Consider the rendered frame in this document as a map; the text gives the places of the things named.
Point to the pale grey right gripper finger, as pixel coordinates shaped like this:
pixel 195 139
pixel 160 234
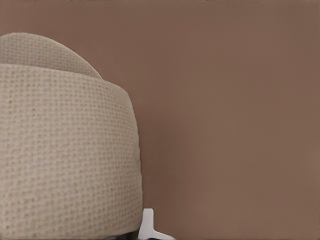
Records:
pixel 147 225

